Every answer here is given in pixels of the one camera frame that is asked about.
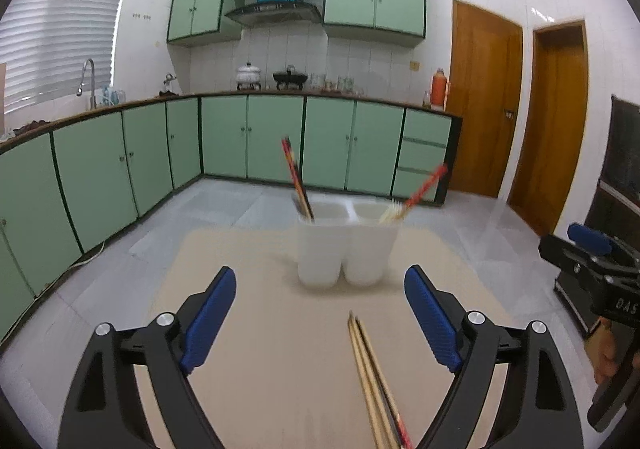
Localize black wok with lid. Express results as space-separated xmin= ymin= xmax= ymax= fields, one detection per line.
xmin=272 ymin=64 xmax=307 ymax=91

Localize closed wooden door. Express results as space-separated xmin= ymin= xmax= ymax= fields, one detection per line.
xmin=445 ymin=0 xmax=524 ymax=200

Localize white two-compartment utensil holder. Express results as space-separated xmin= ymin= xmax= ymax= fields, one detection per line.
xmin=297 ymin=202 xmax=403 ymax=287

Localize row of chopsticks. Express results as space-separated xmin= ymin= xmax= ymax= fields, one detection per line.
xmin=290 ymin=162 xmax=316 ymax=221

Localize white lidded pot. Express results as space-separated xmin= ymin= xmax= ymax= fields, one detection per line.
xmin=236 ymin=62 xmax=263 ymax=91

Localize plain bamboo chopstick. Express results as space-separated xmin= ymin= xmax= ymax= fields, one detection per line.
xmin=347 ymin=310 xmax=388 ymax=449
xmin=350 ymin=316 xmax=401 ymax=449

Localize wooden chopsticks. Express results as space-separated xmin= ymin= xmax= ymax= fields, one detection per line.
xmin=356 ymin=318 xmax=414 ymax=449

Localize metal kitchen faucet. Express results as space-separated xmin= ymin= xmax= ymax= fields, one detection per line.
xmin=76 ymin=58 xmax=97 ymax=111

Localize person's right hand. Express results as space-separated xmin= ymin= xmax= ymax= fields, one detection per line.
xmin=590 ymin=316 xmax=623 ymax=385

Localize white plastic fork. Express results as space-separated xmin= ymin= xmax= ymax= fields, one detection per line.
xmin=379 ymin=199 xmax=406 ymax=224

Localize black range hood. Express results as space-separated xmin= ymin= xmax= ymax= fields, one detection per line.
xmin=224 ymin=2 xmax=323 ymax=27

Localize white window blind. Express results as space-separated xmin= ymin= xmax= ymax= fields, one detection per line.
xmin=0 ymin=0 xmax=138 ymax=115

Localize wooden door in recess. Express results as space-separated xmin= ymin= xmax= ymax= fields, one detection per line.
xmin=507 ymin=20 xmax=588 ymax=237

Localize white cable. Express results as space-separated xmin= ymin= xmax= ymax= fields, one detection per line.
xmin=67 ymin=240 xmax=106 ymax=271

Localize orange thermos flask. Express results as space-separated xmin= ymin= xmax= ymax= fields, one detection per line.
xmin=431 ymin=68 xmax=447 ymax=110

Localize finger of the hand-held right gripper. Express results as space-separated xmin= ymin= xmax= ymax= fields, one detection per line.
xmin=57 ymin=266 xmax=237 ymax=449
xmin=539 ymin=234 xmax=640 ymax=283
xmin=567 ymin=223 xmax=640 ymax=265
xmin=404 ymin=265 xmax=585 ymax=449

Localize green lower kitchen cabinets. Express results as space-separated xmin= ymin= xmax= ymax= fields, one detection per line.
xmin=0 ymin=92 xmax=463 ymax=345

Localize wooden chopstick red printed end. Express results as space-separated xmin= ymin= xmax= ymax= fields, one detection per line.
xmin=281 ymin=136 xmax=312 ymax=220
xmin=400 ymin=163 xmax=448 ymax=222

